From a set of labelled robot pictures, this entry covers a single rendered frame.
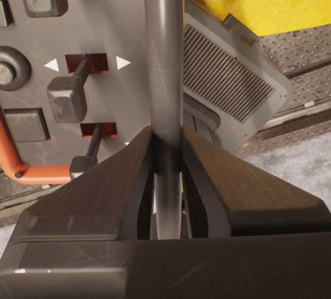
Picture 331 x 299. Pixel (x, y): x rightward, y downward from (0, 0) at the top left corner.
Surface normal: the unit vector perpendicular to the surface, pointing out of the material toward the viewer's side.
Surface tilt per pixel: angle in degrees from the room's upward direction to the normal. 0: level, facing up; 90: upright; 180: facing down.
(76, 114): 37
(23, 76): 0
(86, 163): 90
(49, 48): 0
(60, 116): 0
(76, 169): 74
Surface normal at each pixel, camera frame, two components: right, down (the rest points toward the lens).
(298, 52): 0.02, 0.57
